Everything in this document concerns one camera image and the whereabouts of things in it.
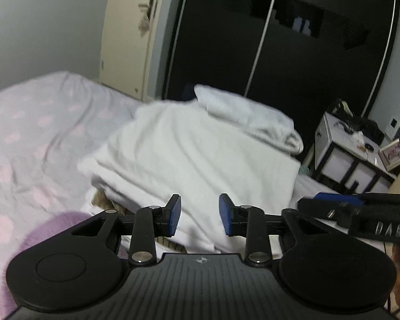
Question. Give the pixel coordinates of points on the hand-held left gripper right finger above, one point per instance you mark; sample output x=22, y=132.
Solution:
x=224, y=215

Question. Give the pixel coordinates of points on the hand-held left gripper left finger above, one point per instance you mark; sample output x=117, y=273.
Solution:
x=175, y=215

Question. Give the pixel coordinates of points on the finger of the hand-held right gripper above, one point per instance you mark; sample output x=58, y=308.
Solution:
x=336, y=199

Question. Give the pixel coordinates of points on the white shirt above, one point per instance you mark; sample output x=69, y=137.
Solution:
x=186, y=153

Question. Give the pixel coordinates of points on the white and black nightstand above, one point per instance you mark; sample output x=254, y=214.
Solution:
x=340, y=160

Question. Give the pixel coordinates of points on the dark bag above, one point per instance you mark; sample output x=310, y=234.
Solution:
x=360, y=121

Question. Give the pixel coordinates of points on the folded white towel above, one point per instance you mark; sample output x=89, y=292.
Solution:
x=250, y=113

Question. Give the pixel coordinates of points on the pink polka dot blanket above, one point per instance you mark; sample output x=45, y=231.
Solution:
x=36, y=133

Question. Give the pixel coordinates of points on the black wardrobe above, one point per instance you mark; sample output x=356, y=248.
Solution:
x=286, y=40

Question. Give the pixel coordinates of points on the cream door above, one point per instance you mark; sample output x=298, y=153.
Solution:
x=126, y=40

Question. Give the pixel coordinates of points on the picture frame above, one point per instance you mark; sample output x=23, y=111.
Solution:
x=396, y=153

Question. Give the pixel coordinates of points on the white wall device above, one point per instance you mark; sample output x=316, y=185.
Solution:
x=394, y=126

